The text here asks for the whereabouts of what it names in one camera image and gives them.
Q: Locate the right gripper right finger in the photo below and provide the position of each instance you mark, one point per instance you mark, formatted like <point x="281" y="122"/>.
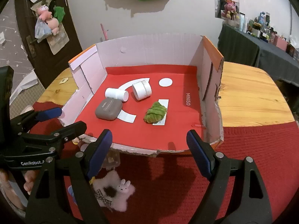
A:
<point x="249" y="202"/>

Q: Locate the pink plush on door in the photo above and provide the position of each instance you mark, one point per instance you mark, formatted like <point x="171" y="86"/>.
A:
<point x="46" y="16"/>

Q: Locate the cardboard box with red bottom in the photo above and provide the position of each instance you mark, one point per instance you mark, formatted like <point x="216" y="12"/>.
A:
<point x="184" y="72"/>

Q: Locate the plastic bag on door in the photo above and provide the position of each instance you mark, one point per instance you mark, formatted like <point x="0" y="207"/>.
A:
<point x="42" y="30"/>

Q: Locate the small paper sticker on table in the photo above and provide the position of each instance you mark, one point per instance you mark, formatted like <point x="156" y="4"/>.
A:
<point x="64" y="80"/>

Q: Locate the green plush on door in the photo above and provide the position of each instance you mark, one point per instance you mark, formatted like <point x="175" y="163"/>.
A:
<point x="59" y="13"/>

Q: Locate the red table cloth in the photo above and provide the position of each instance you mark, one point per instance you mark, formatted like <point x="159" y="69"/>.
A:
<point x="169" y="188"/>

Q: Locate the purple small bottle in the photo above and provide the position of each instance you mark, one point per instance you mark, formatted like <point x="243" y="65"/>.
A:
<point x="70" y="191"/>

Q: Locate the white fluffy bunny scrunchie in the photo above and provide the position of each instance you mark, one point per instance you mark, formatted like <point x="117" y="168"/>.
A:
<point x="113" y="193"/>

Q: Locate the pink bunny plush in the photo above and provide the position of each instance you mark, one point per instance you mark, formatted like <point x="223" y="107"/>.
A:
<point x="230" y="11"/>

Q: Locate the dark brown door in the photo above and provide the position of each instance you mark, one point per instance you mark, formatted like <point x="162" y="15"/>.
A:
<point x="51" y="56"/>

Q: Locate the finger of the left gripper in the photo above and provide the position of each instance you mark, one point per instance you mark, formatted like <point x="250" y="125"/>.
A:
<point x="29" y="119"/>
<point x="55" y="139"/>

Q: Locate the clear small plastic box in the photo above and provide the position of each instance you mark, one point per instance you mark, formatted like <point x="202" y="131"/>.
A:
<point x="112" y="160"/>

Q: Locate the dark cloth covered side table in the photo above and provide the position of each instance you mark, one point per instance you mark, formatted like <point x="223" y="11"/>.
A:
<point x="242" y="48"/>

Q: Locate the white bottle with barcode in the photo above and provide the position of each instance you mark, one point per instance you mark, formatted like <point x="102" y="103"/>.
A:
<point x="116" y="93"/>

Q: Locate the small cartoon doll figure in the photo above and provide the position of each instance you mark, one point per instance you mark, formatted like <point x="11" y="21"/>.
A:
<point x="79" y="142"/>

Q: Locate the pink stick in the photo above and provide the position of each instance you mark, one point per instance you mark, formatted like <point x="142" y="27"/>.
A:
<point x="104" y="32"/>

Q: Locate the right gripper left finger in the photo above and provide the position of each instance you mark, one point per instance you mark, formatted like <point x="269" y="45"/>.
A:
<point x="48" y="202"/>

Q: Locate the grey earbud case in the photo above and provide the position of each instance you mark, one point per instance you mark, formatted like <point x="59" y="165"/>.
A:
<point x="109" y="109"/>

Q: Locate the person's left hand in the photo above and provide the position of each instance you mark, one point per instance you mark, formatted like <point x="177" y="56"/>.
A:
<point x="29" y="176"/>

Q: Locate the white round jar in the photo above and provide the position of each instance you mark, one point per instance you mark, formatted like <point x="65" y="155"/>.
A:
<point x="142" y="90"/>

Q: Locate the yellow cap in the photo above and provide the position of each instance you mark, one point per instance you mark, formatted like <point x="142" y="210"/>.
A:
<point x="92" y="180"/>

